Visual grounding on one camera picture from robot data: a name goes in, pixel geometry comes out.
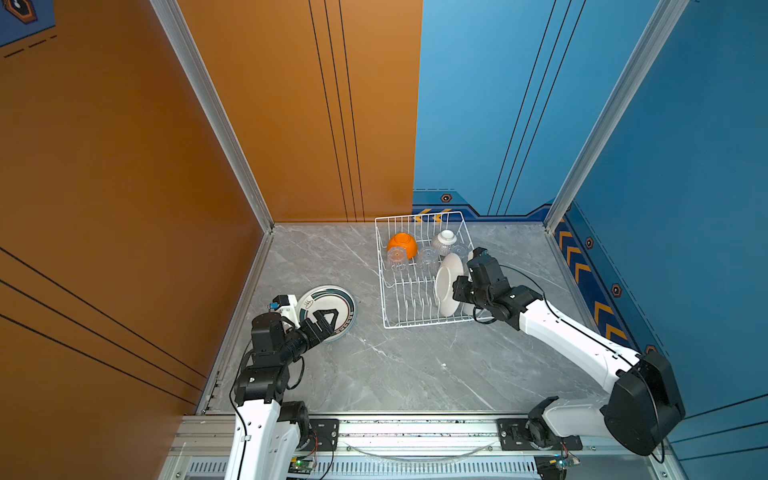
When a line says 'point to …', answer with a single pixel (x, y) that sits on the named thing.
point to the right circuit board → (554, 466)
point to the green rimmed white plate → (328, 297)
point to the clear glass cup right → (429, 257)
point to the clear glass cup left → (397, 256)
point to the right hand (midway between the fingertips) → (451, 284)
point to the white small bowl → (447, 237)
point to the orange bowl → (404, 240)
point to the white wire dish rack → (412, 295)
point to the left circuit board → (300, 466)
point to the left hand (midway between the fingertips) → (327, 316)
